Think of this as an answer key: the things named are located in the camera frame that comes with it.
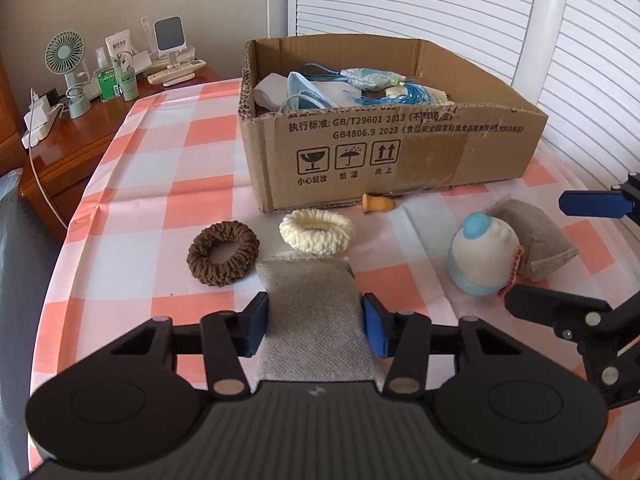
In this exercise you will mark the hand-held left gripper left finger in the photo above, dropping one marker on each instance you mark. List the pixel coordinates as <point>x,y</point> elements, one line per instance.
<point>255,325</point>

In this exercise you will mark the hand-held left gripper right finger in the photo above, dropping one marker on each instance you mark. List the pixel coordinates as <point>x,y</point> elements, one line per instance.
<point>375,325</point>

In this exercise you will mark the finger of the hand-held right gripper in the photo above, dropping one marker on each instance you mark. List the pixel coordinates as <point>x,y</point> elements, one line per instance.
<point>590,203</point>
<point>560,307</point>

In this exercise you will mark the light grey nonwoven sachet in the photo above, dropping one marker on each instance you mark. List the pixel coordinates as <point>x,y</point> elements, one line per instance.
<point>312,305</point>

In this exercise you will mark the brown cardboard box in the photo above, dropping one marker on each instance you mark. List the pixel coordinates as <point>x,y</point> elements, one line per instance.
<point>450,155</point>

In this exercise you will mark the white cloth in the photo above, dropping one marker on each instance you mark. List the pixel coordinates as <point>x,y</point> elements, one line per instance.
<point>267,92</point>

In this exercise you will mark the blue face mask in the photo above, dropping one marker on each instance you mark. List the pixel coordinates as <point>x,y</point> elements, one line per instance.
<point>305,90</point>

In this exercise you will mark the blue tasselled sachet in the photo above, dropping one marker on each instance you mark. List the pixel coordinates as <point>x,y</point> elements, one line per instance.
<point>367,77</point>

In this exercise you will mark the white and blue soft toy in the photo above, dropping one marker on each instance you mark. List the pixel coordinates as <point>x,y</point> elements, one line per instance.
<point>480,260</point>

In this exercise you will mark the grey linen sachet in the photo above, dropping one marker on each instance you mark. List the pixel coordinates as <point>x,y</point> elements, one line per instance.
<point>542,237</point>

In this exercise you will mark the brown hair scrunchie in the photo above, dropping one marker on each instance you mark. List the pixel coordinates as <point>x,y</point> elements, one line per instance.
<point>222,255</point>

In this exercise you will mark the cream hair scrunchie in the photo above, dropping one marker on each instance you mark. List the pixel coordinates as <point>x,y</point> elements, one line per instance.
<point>317,232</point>

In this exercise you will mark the small orange rubber cap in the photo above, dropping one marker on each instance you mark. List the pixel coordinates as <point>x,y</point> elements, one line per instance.
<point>377,203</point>

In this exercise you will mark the pink checkered tablecloth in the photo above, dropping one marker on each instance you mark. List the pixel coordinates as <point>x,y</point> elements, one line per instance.
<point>150,185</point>

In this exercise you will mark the grey-blue cloud print bedding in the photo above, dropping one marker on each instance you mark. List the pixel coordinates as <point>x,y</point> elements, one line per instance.
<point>20,285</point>

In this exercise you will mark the wooden nightstand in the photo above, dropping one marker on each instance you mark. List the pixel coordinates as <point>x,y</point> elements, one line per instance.
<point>75,140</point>

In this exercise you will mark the white remote control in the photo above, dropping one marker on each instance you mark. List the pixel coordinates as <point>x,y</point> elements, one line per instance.
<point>175,72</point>

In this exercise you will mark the pale green lotion bottle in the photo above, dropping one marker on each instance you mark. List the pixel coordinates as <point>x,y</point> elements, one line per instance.
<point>129,80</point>

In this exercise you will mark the green sanitizer bottle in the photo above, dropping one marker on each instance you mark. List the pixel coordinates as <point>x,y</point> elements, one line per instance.
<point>106,82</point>

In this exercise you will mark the white desk organizer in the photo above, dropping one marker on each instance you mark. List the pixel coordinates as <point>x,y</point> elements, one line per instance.
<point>142,60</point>

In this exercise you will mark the white power adapter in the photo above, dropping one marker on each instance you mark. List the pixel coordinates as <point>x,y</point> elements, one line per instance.
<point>40,120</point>

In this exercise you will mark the white stand with dark screen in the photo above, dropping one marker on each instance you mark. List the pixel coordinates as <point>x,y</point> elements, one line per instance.
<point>169,35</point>

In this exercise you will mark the white cosmetic tube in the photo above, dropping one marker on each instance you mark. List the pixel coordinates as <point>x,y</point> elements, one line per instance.
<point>119,47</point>

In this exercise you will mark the white slim stick device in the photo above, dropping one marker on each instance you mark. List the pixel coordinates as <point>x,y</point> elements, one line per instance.
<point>145,35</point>

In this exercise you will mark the wooden bed headboard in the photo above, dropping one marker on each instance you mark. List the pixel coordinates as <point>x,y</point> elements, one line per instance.
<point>7,120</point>

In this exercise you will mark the small green desk fan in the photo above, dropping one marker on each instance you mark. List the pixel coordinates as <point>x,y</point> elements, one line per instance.
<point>65,55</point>

